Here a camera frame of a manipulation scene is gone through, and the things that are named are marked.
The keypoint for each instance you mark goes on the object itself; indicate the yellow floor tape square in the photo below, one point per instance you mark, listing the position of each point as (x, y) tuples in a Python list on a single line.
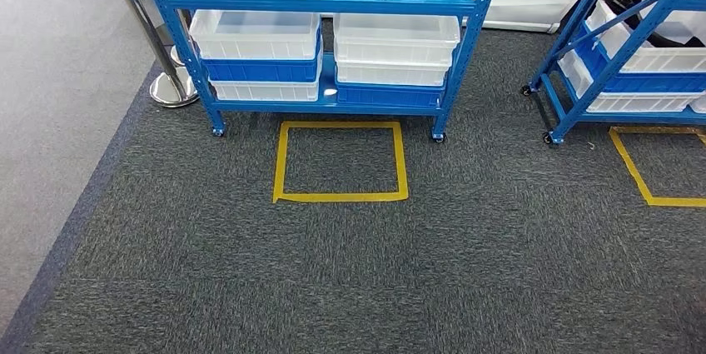
[(631, 166), (342, 197)]

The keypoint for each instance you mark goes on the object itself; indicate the blue plastic bin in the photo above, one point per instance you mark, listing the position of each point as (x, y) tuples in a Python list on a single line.
[(386, 96), (651, 82)]

